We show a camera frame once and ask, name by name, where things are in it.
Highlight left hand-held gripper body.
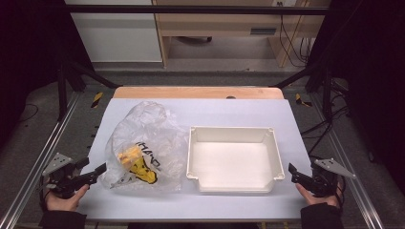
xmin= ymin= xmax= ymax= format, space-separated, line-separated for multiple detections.
xmin=41 ymin=152 xmax=97 ymax=200

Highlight white plastic bin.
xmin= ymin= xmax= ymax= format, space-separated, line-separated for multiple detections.
xmin=185 ymin=125 xmax=287 ymax=195

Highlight black frame strut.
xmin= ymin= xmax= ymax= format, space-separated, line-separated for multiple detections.
xmin=272 ymin=60 xmax=334 ymax=120
xmin=56 ymin=59 xmax=121 ymax=122

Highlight aluminium rail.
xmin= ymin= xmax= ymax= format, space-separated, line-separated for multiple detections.
xmin=0 ymin=92 xmax=81 ymax=229
xmin=309 ymin=94 xmax=387 ymax=229

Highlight person's left hand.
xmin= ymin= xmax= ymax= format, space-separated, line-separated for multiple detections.
xmin=44 ymin=184 xmax=91 ymax=213

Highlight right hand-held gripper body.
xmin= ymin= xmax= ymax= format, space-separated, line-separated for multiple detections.
xmin=306 ymin=157 xmax=357 ymax=198

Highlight white table cover sheet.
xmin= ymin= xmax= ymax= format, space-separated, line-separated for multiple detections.
xmin=75 ymin=97 xmax=314 ymax=222

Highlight black hanging cables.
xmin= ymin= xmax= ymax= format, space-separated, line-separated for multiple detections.
xmin=278 ymin=1 xmax=315 ymax=69

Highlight black floor cables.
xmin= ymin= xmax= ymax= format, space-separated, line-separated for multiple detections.
xmin=300 ymin=78 xmax=352 ymax=157

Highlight light wooden desk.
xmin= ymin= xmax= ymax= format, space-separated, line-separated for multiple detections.
xmin=152 ymin=0 xmax=331 ymax=69

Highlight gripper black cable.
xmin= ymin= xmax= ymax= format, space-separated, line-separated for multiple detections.
xmin=333 ymin=182 xmax=346 ymax=209
xmin=38 ymin=176 xmax=53 ymax=213

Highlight wooden table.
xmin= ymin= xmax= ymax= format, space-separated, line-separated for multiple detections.
xmin=113 ymin=86 xmax=285 ymax=100

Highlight thin black floor cable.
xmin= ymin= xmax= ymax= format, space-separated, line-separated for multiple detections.
xmin=18 ymin=102 xmax=40 ymax=124

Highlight yellow juice box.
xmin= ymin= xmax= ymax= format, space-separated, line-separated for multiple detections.
xmin=117 ymin=144 xmax=144 ymax=170

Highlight black horizontal frame bar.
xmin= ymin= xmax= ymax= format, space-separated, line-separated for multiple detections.
xmin=63 ymin=4 xmax=330 ymax=16

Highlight white cabinet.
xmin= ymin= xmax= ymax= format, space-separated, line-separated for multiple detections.
xmin=64 ymin=0 xmax=163 ymax=64

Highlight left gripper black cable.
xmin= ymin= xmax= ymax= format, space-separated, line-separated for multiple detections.
xmin=38 ymin=176 xmax=53 ymax=213

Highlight yellow black tape strip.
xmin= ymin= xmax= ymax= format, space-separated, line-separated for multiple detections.
xmin=294 ymin=93 xmax=313 ymax=108
xmin=90 ymin=92 xmax=105 ymax=110

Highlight clear plastic bag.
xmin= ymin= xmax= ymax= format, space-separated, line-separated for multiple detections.
xmin=100 ymin=100 xmax=191 ymax=194

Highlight person's right hand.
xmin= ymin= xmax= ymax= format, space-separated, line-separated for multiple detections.
xmin=294 ymin=181 xmax=344 ymax=208

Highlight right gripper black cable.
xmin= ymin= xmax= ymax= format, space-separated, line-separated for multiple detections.
xmin=333 ymin=182 xmax=346 ymax=209

